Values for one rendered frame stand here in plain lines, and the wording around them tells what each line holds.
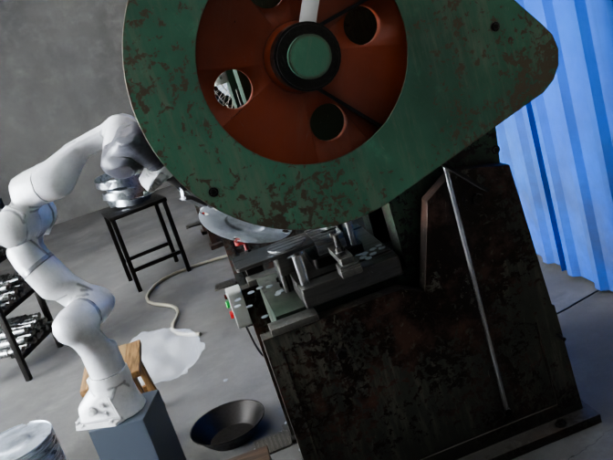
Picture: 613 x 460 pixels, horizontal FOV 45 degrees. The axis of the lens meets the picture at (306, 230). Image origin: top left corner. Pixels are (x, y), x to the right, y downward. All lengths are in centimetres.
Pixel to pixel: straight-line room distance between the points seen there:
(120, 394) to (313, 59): 120
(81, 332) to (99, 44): 677
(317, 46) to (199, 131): 33
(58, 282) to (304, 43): 105
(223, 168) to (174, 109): 17
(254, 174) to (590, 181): 168
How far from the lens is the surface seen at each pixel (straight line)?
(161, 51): 173
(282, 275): 228
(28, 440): 300
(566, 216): 337
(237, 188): 177
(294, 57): 170
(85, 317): 225
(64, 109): 886
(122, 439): 240
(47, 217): 230
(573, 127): 308
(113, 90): 882
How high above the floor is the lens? 143
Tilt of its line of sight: 16 degrees down
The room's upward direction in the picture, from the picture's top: 17 degrees counter-clockwise
